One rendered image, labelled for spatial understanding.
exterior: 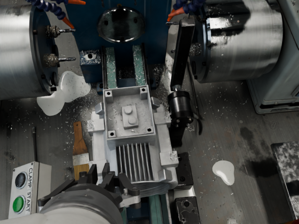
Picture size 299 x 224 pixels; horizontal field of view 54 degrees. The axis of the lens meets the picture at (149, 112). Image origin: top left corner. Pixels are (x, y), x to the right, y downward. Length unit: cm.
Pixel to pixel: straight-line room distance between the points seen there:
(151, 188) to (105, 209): 49
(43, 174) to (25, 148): 34
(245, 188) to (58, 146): 60
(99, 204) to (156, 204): 52
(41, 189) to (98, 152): 14
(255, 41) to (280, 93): 25
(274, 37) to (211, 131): 36
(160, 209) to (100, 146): 23
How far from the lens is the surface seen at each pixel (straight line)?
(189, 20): 63
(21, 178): 69
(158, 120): 69
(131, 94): 67
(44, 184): 69
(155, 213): 79
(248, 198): 97
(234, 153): 100
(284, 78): 92
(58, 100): 107
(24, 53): 77
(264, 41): 82
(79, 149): 97
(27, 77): 79
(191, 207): 86
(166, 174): 63
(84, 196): 29
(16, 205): 69
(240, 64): 82
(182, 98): 76
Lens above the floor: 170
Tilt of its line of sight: 63 degrees down
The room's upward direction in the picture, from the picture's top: 2 degrees clockwise
